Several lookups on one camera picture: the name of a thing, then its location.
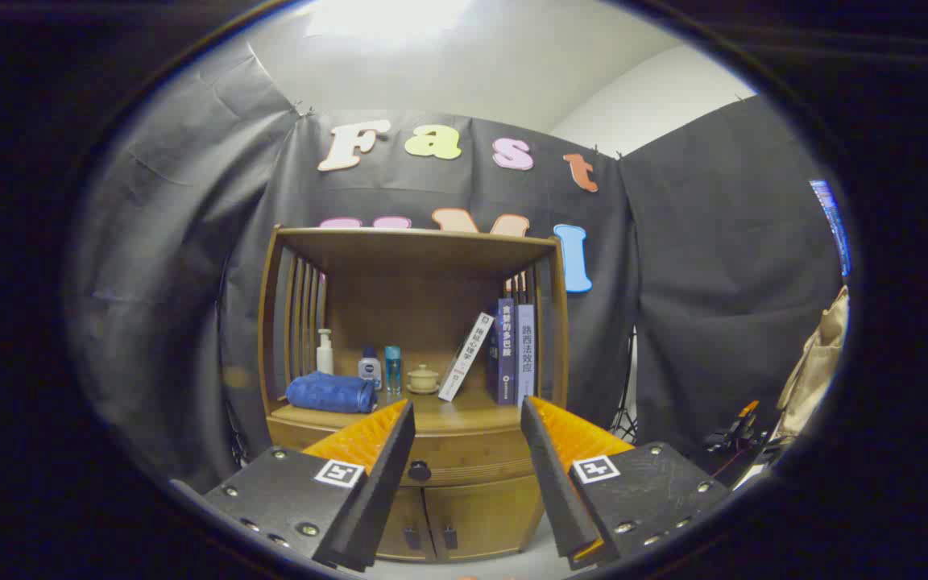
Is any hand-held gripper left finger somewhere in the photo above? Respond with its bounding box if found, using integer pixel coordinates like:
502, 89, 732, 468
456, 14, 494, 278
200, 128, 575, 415
202, 399, 416, 573

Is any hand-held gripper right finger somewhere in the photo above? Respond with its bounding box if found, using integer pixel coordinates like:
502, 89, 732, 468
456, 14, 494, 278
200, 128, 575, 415
520, 396, 731, 571

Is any wooden cabinet door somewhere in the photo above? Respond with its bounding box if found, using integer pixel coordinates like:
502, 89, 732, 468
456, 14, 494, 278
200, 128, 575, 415
375, 486, 437, 562
424, 475, 547, 558

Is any wooden countertop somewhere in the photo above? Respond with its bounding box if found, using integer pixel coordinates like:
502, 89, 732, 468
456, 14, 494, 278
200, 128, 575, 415
268, 391, 541, 436

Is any wooden cabinet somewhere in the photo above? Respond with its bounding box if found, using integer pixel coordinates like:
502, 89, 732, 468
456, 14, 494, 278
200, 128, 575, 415
259, 226, 570, 563

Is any rolled blue towel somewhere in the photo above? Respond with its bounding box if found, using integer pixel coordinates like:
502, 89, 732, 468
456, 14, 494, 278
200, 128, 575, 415
285, 371, 378, 415

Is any black tripod stand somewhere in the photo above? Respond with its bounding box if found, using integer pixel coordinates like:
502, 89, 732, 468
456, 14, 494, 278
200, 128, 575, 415
611, 326, 639, 444

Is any beige lidded teacup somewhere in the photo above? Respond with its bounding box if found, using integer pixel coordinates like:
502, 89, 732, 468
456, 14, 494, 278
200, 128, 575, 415
406, 364, 441, 396

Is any small white bottle blue cap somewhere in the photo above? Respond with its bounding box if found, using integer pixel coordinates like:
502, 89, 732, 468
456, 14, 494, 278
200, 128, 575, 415
358, 346, 383, 392

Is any lavender book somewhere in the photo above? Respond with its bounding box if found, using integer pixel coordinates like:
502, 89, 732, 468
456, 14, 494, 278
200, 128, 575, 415
515, 304, 537, 408

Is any dark blue book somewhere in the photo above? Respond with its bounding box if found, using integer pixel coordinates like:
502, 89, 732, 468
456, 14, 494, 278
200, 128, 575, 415
487, 298, 517, 405

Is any white book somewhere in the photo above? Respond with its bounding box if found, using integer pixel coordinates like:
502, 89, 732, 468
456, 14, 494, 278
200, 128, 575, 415
437, 313, 495, 402

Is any orange and black clamp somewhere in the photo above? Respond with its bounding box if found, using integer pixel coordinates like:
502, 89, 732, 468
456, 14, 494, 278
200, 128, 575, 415
704, 400, 763, 452

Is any beige cloth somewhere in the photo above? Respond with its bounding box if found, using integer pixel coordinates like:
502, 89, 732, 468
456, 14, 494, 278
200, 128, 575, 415
777, 286, 850, 440

